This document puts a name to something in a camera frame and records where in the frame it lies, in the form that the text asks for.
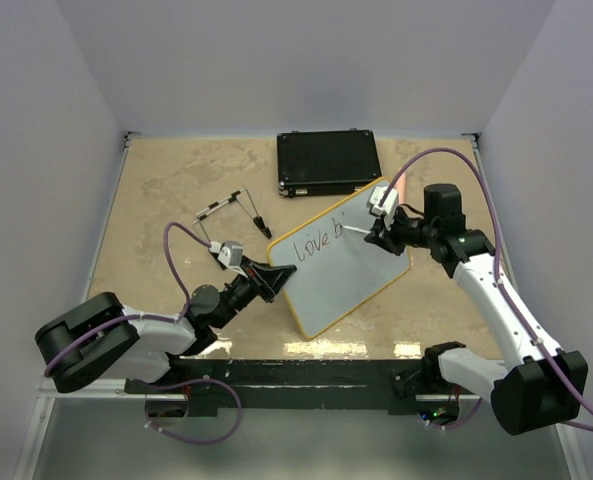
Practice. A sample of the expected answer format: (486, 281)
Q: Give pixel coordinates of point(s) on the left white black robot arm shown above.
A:
(105, 339)

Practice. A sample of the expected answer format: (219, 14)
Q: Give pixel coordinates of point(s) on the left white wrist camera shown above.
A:
(228, 254)

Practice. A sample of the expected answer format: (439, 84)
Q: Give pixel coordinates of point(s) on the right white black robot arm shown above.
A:
(537, 384)

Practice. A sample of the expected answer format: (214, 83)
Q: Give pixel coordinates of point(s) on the aluminium frame rails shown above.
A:
(538, 384)

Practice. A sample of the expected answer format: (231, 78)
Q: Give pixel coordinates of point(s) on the black hard case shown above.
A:
(326, 163)

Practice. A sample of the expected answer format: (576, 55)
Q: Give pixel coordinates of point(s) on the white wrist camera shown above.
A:
(228, 254)
(383, 203)

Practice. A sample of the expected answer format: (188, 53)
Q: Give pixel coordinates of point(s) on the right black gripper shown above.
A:
(390, 244)

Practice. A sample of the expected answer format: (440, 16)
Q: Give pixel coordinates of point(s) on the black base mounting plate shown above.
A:
(393, 386)

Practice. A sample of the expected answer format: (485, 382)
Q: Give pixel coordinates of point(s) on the pink microphone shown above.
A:
(400, 187)

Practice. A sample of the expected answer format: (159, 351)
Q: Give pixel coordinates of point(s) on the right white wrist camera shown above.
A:
(383, 203)

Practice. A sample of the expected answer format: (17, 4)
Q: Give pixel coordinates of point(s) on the yellow framed whiteboard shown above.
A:
(337, 271)

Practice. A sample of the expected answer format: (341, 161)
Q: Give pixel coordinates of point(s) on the red white marker pen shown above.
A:
(356, 230)

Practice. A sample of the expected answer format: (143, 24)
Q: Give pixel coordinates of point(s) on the wire whiteboard stand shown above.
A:
(219, 219)

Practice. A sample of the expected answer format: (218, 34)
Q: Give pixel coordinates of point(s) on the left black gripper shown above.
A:
(266, 280)

